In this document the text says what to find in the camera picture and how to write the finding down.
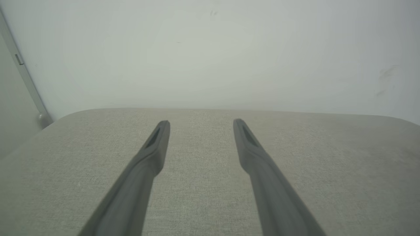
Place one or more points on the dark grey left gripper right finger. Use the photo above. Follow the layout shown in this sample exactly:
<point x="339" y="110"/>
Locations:
<point x="275" y="203"/>

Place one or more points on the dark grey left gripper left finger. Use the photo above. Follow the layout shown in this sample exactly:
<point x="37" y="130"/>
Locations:
<point x="131" y="196"/>

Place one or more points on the grey fabric sofa seat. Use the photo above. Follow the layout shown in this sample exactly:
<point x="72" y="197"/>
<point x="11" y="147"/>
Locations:
<point x="203" y="196"/>

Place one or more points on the grey metal bar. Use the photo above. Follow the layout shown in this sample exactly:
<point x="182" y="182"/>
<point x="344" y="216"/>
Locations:
<point x="26" y="78"/>

